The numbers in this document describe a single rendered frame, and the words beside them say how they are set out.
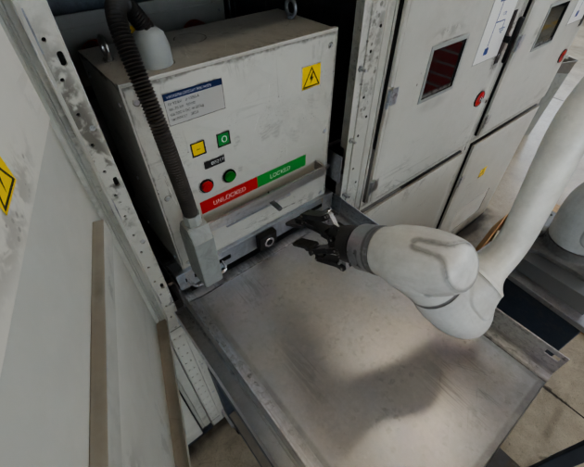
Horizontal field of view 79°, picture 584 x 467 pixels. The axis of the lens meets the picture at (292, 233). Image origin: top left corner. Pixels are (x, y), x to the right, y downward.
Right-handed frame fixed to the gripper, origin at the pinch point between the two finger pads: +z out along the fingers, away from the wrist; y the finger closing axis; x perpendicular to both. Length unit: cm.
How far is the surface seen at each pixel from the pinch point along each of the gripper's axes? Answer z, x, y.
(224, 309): 13.7, -20.8, 13.4
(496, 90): 9, 109, -7
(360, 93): 0.0, 29.5, -25.0
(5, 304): -41, -45, -23
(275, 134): 6.1, 5.7, -22.8
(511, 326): -31, 27, 34
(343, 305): -2.3, 3.7, 22.6
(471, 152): 22, 109, 17
